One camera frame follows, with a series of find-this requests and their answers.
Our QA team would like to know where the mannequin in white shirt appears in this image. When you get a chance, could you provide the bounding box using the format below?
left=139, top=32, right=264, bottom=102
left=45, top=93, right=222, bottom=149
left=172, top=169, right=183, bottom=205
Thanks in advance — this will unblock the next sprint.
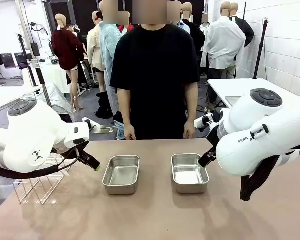
left=200, top=1, right=247, bottom=106

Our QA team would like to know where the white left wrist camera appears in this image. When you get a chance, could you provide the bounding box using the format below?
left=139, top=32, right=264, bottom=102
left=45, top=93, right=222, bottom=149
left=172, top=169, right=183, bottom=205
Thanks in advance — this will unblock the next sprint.
left=82, top=119, right=99, bottom=133

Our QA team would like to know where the person in black t-shirt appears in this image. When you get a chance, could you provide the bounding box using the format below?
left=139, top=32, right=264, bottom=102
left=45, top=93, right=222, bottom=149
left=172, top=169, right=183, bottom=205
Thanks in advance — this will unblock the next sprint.
left=109, top=23, right=201, bottom=141

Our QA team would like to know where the person's right forearm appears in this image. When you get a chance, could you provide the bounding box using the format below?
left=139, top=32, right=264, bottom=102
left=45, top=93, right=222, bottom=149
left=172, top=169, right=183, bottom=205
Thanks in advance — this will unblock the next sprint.
left=117, top=99, right=134, bottom=127

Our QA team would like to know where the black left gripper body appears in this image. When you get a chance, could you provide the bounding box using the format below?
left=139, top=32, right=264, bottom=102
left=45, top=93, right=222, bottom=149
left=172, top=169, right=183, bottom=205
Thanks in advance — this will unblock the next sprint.
left=53, top=140, right=90, bottom=161

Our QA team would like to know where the mannequin in pale blue shirt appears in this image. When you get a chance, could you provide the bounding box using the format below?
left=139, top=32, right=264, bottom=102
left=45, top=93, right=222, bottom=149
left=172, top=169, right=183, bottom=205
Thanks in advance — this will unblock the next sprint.
left=167, top=1, right=192, bottom=35

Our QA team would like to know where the metal wire rack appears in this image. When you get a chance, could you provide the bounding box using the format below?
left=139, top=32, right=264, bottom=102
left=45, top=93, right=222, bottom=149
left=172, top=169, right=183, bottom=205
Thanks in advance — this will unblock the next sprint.
left=12, top=152, right=78, bottom=206

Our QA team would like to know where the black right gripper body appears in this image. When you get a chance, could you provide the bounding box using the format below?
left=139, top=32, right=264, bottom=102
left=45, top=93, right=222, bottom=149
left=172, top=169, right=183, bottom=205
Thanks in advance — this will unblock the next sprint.
left=206, top=122, right=225, bottom=152

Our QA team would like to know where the person's left hand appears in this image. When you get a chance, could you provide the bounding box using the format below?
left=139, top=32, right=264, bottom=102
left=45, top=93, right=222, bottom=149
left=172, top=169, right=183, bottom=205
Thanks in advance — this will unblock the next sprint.
left=182, top=121, right=196, bottom=140

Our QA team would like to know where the mannequin in black white top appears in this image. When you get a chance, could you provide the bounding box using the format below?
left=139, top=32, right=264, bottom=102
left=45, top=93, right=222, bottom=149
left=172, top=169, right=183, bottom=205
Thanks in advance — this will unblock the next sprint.
left=229, top=2, right=255, bottom=79

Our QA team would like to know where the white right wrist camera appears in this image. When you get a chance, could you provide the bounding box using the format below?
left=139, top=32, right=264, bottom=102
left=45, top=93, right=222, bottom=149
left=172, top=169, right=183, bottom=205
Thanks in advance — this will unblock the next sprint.
left=194, top=112, right=215, bottom=130

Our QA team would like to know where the white folding table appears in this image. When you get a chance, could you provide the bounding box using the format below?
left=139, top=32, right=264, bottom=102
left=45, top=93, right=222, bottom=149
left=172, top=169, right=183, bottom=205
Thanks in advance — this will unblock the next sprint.
left=207, top=78, right=300, bottom=109

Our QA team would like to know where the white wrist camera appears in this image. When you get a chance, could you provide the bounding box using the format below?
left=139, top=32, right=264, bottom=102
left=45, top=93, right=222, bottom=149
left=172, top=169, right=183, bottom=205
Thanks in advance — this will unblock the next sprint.
left=82, top=119, right=99, bottom=133
left=194, top=112, right=215, bottom=130

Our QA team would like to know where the mannequin in black coat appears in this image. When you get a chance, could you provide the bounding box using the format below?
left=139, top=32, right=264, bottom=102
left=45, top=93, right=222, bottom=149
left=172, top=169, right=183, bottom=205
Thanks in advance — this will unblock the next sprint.
left=181, top=2, right=206, bottom=76

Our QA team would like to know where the person's right hand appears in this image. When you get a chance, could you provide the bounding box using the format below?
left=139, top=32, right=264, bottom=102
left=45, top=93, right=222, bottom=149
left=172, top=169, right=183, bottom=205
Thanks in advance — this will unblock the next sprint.
left=124, top=124, right=137, bottom=141

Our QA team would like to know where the silver metal pole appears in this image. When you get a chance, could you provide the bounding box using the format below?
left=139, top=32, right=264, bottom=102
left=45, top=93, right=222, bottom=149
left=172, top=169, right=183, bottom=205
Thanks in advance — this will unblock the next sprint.
left=14, top=0, right=53, bottom=108

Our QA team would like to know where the black tripod stand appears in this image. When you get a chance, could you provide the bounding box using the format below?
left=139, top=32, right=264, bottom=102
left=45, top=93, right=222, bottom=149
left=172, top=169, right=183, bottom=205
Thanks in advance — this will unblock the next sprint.
left=253, top=17, right=270, bottom=80

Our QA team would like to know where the mannequin in beige shirt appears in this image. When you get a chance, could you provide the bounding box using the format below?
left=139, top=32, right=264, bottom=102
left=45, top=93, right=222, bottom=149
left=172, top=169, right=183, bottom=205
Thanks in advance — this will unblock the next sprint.
left=86, top=11, right=115, bottom=120

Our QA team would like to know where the grey mannequin base plate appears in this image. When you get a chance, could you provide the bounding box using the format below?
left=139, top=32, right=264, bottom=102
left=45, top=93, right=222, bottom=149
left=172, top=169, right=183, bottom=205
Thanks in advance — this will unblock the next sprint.
left=92, top=124, right=118, bottom=135

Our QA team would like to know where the black right arm cable sleeve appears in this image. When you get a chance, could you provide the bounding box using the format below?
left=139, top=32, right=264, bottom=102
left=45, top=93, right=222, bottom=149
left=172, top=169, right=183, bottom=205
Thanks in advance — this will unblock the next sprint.
left=239, top=148, right=300, bottom=202

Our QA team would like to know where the clear plastic storage bin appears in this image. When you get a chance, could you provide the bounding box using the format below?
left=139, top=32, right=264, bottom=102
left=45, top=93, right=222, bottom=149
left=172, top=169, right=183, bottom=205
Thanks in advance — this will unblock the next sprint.
left=0, top=178, right=16, bottom=208

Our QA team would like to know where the person's left forearm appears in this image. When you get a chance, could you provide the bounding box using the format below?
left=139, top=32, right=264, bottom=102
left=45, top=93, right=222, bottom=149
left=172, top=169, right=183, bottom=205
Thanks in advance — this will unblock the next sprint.
left=184, top=99, right=199, bottom=123

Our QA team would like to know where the grey flat tray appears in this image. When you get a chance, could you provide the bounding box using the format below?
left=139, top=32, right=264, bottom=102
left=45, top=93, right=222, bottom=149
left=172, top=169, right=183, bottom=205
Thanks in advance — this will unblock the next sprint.
left=226, top=96, right=245, bottom=108

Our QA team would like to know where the stainless steel rectangular container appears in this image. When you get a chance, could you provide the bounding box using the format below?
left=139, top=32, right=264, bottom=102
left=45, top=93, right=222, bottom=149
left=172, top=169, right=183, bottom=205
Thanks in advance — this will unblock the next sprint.
left=170, top=153, right=211, bottom=195
left=102, top=154, right=141, bottom=196

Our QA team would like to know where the black equipment stand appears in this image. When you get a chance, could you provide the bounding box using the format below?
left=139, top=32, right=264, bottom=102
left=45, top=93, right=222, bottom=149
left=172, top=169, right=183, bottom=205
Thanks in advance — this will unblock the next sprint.
left=16, top=33, right=41, bottom=87

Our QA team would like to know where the black office chair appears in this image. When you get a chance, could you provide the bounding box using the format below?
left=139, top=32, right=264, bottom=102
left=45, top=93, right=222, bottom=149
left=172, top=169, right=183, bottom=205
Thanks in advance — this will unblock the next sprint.
left=14, top=52, right=30, bottom=81
left=0, top=52, right=17, bottom=70

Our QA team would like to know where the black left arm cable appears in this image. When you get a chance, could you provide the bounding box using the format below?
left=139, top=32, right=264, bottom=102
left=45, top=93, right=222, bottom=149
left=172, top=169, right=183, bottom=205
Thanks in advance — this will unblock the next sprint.
left=0, top=147, right=80, bottom=180

